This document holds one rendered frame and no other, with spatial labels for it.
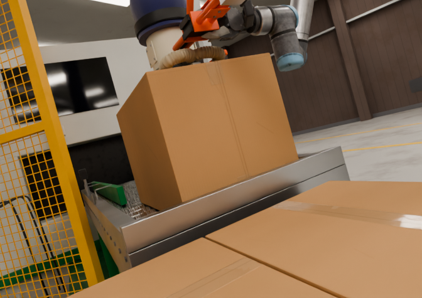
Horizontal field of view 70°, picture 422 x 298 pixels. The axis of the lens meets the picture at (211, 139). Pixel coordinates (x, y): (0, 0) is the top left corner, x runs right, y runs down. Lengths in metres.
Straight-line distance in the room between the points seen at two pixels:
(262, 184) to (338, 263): 0.42
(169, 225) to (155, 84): 0.35
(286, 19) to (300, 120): 9.77
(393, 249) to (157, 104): 0.58
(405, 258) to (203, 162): 0.51
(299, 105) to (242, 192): 10.04
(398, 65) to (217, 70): 9.27
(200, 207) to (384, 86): 9.49
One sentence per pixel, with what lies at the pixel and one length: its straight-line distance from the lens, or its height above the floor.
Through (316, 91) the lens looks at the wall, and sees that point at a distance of 10.54.
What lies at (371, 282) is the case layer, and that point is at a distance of 0.41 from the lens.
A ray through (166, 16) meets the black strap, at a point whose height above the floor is 1.18.
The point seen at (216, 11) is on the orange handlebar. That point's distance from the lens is 0.87.
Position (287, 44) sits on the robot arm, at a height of 0.98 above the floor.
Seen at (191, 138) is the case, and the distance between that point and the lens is 0.79.
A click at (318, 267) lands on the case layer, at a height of 0.54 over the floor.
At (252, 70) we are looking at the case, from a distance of 0.92.
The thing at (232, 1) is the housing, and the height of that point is 1.05.
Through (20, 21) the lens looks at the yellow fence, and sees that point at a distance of 1.60.
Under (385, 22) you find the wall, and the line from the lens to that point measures 10.16.
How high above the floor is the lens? 0.75
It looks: 1 degrees down
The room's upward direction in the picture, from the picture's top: 16 degrees counter-clockwise
